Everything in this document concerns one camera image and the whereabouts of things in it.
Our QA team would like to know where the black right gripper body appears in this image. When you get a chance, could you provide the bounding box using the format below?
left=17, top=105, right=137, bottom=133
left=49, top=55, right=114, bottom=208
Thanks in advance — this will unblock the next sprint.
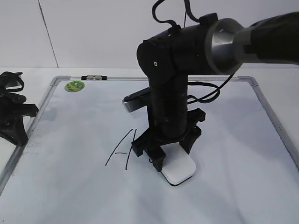
left=132, top=89, right=206, bottom=156

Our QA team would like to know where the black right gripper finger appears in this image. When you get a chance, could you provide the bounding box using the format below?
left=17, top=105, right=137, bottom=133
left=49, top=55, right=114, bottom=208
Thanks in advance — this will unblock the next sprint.
left=145, top=147, right=166, bottom=172
left=179, top=126, right=201, bottom=154

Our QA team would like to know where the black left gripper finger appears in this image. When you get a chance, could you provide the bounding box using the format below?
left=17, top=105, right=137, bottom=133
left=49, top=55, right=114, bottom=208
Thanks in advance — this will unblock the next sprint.
left=0, top=118, right=28, bottom=146

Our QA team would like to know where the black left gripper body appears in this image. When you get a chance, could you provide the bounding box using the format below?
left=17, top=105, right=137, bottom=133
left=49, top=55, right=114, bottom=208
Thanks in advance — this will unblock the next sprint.
left=0, top=92, right=39, bottom=122

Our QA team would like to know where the white whiteboard eraser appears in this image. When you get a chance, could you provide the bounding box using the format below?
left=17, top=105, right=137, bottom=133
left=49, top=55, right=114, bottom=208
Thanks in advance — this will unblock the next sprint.
left=161, top=143, right=196, bottom=186

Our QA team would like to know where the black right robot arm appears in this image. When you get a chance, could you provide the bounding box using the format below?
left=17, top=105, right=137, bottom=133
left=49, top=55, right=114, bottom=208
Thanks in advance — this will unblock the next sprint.
left=124, top=1, right=299, bottom=171

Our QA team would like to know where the round green sticker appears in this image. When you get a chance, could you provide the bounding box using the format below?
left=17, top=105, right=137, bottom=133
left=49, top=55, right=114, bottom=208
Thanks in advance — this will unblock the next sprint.
left=64, top=81, right=85, bottom=93

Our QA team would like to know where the white aluminium-framed whiteboard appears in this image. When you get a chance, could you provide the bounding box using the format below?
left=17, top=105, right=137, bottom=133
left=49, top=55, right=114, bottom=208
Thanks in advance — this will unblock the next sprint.
left=0, top=77, right=299, bottom=224

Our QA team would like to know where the black whiteboard hanger clip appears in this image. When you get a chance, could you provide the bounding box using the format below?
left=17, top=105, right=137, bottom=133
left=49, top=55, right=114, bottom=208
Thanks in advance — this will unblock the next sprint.
left=81, top=75, right=107, bottom=81

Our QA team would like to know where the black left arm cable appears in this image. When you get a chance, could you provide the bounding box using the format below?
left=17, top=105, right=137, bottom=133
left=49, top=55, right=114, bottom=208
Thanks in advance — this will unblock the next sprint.
left=0, top=71, right=26, bottom=96

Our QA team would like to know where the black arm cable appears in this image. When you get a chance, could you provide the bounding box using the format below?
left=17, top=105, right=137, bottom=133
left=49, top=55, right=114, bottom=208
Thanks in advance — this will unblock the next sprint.
left=151, top=0, right=236, bottom=105
left=0, top=71, right=26, bottom=96

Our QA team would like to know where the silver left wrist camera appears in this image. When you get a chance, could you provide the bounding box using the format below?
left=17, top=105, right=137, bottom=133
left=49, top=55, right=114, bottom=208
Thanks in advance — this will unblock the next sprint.
left=6, top=72, right=24, bottom=92

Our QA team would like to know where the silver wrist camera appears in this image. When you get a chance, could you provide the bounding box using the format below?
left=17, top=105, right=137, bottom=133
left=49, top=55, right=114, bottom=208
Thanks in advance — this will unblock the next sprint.
left=122, top=87, right=151, bottom=113
left=6, top=72, right=24, bottom=92

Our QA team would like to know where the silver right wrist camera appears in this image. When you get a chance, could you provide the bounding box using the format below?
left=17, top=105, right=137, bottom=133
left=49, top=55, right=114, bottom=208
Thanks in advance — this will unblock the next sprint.
left=122, top=87, right=151, bottom=113

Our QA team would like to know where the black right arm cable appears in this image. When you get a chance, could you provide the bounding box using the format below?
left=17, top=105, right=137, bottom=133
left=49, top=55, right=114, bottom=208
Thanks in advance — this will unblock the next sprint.
left=151, top=0, right=236, bottom=105

